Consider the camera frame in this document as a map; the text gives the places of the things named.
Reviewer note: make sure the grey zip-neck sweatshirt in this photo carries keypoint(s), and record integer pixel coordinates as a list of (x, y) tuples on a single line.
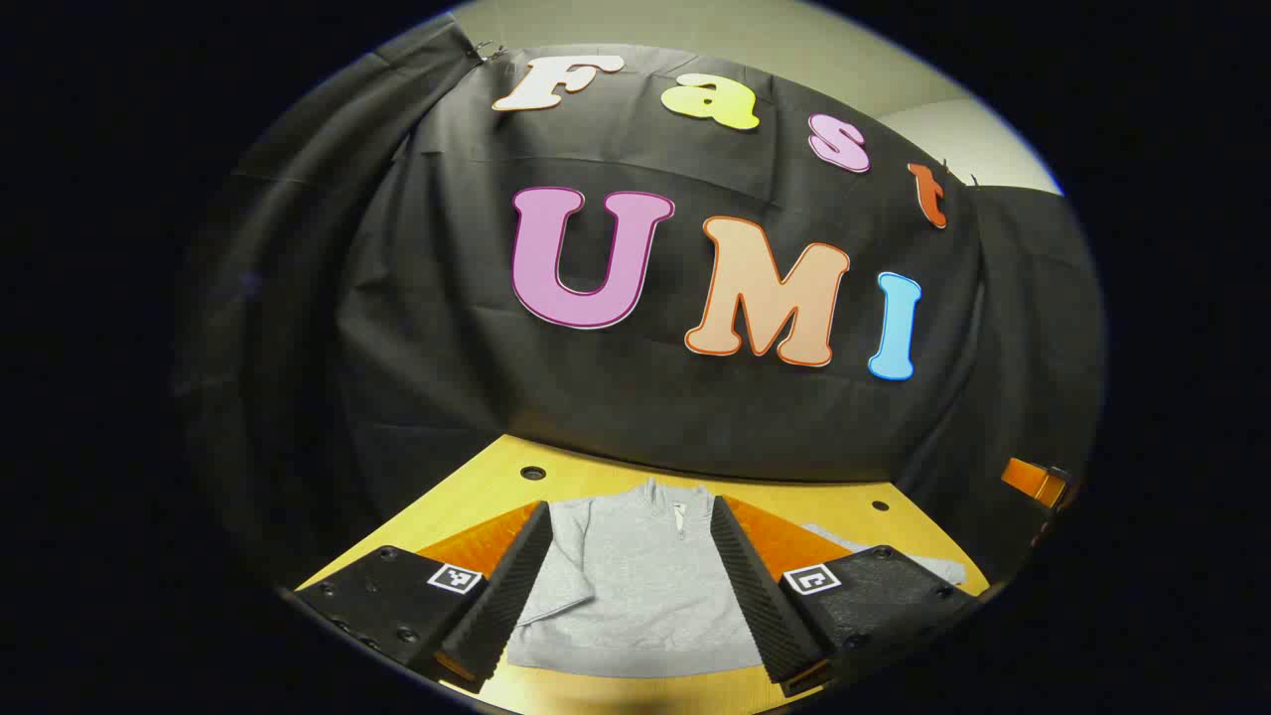
[(635, 576)]

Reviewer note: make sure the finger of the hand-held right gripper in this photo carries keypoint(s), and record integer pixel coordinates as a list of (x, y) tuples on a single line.
[(1033, 482)]

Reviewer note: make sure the metal binder clip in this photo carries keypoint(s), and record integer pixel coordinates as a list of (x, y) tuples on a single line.
[(484, 48)]

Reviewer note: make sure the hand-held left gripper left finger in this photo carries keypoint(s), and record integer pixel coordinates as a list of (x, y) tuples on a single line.
[(511, 586)]

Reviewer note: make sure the black backdrop cloth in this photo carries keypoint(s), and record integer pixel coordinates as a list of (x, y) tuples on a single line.
[(447, 348)]

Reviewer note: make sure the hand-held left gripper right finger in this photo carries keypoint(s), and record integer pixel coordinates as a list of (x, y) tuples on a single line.
[(755, 586)]

